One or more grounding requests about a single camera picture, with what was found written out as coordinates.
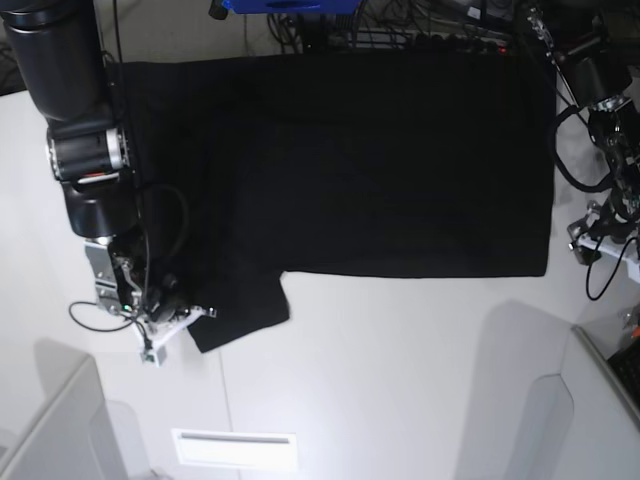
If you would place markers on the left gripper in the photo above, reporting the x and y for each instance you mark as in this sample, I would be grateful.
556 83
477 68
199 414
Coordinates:
601 222

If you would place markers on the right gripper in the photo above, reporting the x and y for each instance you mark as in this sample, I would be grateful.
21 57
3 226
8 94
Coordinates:
165 311

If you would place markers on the black T-shirt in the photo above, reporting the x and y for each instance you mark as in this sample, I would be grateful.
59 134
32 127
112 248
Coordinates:
389 164

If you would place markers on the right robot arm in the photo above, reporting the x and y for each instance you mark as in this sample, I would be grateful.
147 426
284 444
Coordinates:
91 150

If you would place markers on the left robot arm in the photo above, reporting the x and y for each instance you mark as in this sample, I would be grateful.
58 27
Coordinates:
595 67

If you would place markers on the black keyboard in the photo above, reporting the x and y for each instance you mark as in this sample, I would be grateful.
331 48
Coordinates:
625 364

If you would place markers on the black power strip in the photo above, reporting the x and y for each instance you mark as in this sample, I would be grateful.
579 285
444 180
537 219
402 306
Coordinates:
375 39

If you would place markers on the blue box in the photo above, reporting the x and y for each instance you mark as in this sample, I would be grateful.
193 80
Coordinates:
248 7

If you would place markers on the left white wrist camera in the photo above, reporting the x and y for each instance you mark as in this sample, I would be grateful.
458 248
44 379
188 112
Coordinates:
631 260

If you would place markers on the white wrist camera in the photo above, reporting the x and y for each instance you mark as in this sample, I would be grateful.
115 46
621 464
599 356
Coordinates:
631 260
154 356

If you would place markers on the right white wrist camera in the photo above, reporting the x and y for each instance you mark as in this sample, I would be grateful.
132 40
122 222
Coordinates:
154 356

